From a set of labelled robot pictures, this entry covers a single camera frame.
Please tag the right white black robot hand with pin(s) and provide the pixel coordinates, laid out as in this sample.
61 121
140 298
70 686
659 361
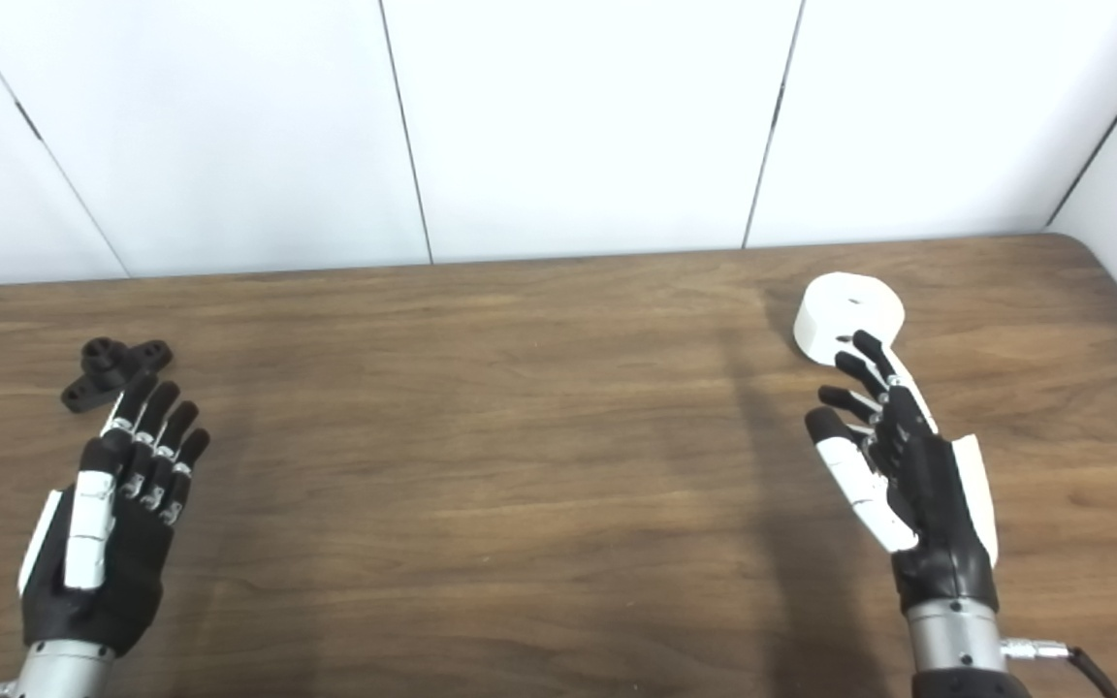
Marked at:
937 504

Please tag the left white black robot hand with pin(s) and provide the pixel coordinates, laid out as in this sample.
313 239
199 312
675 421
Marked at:
117 572

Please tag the black flanged holder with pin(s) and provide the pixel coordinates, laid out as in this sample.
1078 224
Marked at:
112 366

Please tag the round white plastic piece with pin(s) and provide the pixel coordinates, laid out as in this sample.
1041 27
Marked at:
845 315

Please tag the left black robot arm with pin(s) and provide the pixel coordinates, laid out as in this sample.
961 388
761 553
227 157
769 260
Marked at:
59 674

